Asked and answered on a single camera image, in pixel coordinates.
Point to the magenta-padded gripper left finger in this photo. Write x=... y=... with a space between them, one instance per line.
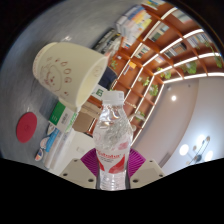
x=76 y=173

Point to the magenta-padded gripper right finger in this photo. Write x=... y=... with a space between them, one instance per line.
x=147 y=172

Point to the clear plastic water bottle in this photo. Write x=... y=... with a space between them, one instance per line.
x=112 y=156

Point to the white counter with dark top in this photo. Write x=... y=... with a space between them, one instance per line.
x=83 y=143

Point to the small oval colourful sticker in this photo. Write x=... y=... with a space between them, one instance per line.
x=50 y=129
x=44 y=142
x=39 y=154

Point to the branched ceiling lamp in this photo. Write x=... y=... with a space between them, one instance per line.
x=196 y=151

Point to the tan chair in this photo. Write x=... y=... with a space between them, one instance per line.
x=85 y=120

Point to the green and white box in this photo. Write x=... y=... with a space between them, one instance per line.
x=63 y=116

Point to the wooden artist mannequin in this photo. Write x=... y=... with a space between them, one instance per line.
x=136 y=113

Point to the flat round red coaster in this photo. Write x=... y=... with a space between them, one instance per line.
x=26 y=127

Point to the round recessed ceiling light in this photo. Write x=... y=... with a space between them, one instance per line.
x=173 y=98

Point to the small green and white carton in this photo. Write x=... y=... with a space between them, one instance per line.
x=99 y=91

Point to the dark chair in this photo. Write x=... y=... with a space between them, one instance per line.
x=107 y=78

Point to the cream mug with cartoon print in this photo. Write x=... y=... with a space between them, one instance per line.
x=63 y=71

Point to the wooden shelf unit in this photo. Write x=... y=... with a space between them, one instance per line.
x=160 y=43

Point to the stack of dark books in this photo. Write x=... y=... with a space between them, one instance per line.
x=106 y=40

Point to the stack of colourful books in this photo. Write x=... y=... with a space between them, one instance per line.
x=133 y=23

